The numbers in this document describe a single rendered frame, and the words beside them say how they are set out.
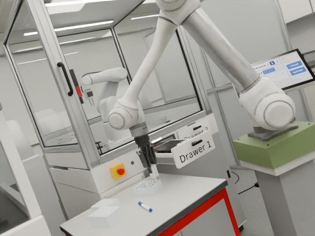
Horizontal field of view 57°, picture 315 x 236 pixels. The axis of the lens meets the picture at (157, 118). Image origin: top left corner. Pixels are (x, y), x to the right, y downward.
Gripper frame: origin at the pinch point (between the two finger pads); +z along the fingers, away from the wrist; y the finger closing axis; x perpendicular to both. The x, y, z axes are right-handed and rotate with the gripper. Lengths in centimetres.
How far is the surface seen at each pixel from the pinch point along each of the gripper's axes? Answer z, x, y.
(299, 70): -20, -65, 109
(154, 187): 6.2, -1.6, -5.2
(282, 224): 42, -50, 20
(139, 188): 5.0, 6.0, -7.1
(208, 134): -6.1, -20.6, 32.2
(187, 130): -6, 4, 56
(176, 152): -5.4, -11.3, 8.6
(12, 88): -111, 318, 145
